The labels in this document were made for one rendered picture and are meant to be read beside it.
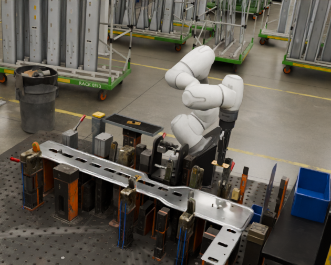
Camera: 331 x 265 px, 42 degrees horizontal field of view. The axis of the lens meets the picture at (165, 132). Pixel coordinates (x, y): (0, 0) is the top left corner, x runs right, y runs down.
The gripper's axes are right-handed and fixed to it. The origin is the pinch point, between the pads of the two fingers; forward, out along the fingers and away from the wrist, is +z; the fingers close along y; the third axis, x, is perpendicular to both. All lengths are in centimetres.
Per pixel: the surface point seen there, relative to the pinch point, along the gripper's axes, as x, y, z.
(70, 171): -79, 18, 26
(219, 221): 7.5, 11.0, 28.9
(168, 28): -368, -697, 89
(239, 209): 12.3, -5.2, 28.9
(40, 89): -268, -171, 71
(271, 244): 34.5, 18.2, 25.8
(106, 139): -76, -14, 18
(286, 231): 38.4, 4.2, 25.9
